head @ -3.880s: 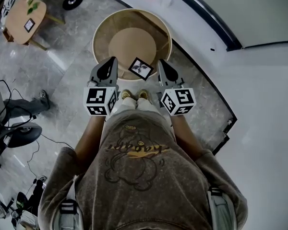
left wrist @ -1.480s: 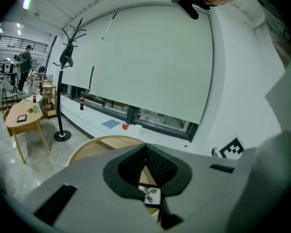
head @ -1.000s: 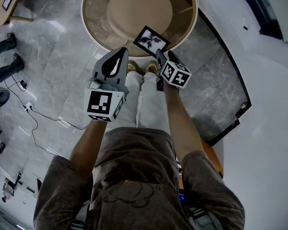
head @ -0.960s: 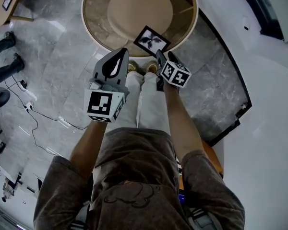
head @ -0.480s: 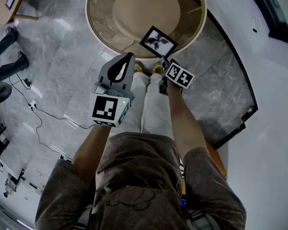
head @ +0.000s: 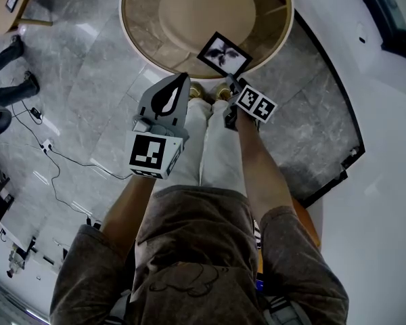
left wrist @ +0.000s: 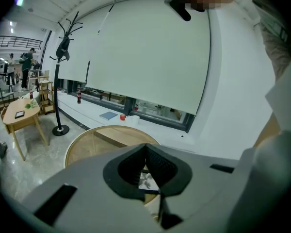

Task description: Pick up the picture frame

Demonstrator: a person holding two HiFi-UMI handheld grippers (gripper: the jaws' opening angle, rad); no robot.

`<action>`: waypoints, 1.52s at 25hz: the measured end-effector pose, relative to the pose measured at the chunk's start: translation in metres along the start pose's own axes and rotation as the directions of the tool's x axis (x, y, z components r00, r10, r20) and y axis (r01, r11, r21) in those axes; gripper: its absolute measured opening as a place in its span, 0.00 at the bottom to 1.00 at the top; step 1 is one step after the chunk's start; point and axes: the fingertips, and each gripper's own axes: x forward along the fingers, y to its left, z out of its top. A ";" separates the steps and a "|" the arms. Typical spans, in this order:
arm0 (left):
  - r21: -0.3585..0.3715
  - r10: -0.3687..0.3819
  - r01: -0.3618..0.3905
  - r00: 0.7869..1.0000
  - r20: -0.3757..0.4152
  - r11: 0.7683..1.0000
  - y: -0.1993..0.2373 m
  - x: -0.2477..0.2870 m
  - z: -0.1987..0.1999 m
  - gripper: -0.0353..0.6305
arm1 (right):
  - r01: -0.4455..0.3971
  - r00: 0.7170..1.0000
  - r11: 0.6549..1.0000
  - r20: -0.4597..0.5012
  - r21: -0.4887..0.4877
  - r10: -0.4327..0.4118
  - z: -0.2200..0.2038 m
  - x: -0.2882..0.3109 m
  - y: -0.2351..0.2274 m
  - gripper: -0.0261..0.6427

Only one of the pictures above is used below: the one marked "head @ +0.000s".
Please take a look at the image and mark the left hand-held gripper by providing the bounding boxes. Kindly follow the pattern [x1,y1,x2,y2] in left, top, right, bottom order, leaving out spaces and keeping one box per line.
[125,72,191,181]

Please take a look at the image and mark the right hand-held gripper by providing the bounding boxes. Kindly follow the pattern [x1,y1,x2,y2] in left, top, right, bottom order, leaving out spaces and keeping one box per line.
[223,73,279,131]

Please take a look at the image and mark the black picture frame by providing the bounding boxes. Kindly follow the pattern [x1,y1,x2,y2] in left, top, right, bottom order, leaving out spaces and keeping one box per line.
[196,30,254,79]

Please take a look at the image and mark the person's right forearm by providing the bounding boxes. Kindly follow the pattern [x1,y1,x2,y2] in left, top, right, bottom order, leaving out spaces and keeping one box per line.
[235,112,294,223]

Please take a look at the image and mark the person's left forearm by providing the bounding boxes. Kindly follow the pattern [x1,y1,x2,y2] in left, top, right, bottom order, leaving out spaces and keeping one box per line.
[99,173,156,250]

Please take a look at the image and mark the person's right gold shoe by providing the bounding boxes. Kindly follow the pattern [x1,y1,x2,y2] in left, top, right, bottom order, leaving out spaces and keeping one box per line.
[213,82,231,102]

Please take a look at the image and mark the person's gold shoe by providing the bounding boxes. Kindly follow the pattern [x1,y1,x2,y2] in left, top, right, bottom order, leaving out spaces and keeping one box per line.
[188,82,207,101]
[213,82,231,102]

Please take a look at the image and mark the person's left gold shoe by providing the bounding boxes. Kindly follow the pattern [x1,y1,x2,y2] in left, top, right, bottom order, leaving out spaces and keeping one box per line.
[188,82,207,101]

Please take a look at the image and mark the person's white trousers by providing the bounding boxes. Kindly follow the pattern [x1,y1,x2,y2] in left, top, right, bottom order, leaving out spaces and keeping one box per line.
[154,98,248,196]

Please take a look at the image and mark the black floor edging strip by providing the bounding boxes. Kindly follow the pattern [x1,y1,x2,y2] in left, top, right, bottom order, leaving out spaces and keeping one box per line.
[292,8,366,209]

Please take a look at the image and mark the person's grey-brown t-shirt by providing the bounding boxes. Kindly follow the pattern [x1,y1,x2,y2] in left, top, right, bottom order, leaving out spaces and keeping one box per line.
[49,184,350,325]

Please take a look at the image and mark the orange wooden stool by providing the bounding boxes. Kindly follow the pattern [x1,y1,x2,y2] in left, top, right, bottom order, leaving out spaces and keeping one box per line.
[290,196,322,251]

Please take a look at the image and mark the white equipment with brackets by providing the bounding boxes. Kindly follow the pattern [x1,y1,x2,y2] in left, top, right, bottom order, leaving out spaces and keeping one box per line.
[0,227,69,281]

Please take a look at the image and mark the long black cable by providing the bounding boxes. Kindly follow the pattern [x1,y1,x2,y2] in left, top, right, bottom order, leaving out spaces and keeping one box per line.
[12,100,133,181]

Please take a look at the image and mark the white wall socket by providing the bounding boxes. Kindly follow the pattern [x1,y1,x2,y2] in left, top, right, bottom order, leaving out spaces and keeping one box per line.
[355,22,369,45]

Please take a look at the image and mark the thin black cable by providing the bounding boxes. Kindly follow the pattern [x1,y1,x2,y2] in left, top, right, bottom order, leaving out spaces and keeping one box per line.
[49,166,93,225]

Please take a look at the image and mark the black white striped strap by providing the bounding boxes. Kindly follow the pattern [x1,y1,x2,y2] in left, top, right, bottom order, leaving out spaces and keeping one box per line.
[253,219,263,250]

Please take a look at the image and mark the grey backpack strap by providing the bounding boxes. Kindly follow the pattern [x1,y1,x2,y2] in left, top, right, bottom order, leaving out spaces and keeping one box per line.
[262,295,313,325]

